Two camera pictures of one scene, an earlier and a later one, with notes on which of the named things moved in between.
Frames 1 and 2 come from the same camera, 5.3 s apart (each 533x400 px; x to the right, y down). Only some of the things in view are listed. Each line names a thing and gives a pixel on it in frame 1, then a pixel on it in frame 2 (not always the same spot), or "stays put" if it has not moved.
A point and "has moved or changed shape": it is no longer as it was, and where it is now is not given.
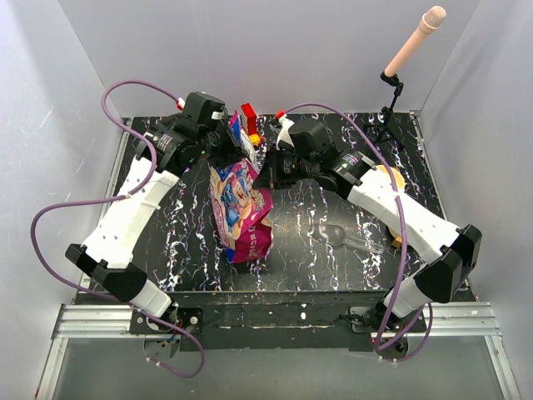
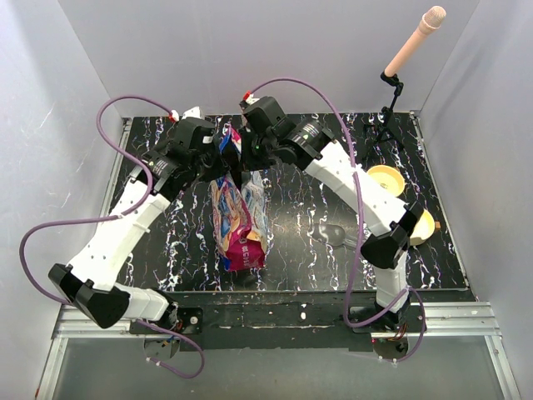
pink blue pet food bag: [241, 209] has moved or changed shape
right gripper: [278, 182] to [247, 162]
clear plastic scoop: [333, 235] stays put
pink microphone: [432, 19] stays put
